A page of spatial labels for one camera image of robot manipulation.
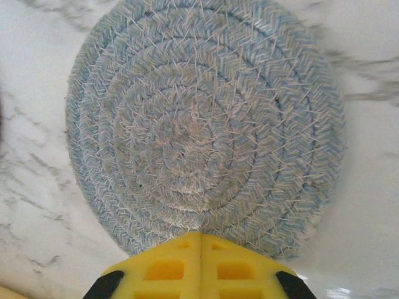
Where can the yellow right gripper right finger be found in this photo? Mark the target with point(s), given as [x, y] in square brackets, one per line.
[243, 274]

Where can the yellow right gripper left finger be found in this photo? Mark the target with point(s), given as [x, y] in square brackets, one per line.
[162, 274]

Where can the blue grey woven coaster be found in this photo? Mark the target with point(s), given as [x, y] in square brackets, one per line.
[199, 124]

